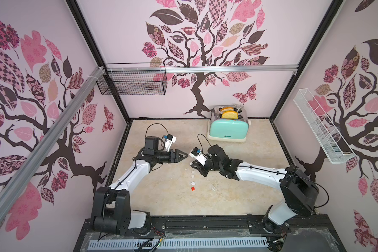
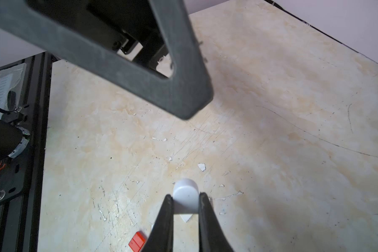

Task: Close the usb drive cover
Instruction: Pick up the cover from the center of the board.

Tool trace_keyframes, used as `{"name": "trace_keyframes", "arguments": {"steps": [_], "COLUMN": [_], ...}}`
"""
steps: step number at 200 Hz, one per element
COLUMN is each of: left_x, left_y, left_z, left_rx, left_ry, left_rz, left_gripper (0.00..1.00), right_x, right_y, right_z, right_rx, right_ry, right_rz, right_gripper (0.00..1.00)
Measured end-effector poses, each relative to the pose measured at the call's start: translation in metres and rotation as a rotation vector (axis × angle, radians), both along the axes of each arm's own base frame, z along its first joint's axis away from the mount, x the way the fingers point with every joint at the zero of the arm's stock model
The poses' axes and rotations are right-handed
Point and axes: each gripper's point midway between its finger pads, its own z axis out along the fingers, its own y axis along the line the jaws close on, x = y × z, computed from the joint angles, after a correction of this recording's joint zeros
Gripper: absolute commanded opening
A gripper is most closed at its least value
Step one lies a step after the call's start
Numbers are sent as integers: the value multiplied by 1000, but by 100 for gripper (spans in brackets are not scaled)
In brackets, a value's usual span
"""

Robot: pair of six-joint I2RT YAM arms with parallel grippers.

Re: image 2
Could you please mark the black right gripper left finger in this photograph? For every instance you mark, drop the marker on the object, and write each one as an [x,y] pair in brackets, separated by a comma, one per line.
[161,236]

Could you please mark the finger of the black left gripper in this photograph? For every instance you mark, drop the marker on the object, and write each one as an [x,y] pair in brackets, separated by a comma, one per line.
[145,47]

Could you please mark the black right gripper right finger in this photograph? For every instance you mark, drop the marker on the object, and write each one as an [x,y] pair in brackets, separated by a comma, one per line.
[211,236]

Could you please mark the white rounded usb cap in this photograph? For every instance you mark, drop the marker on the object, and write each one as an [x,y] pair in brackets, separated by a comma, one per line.
[186,217]
[185,197]

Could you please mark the red usb cap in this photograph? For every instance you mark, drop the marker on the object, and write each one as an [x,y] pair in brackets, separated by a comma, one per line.
[137,242]

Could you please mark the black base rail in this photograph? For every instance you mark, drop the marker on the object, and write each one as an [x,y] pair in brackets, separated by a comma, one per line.
[24,105]

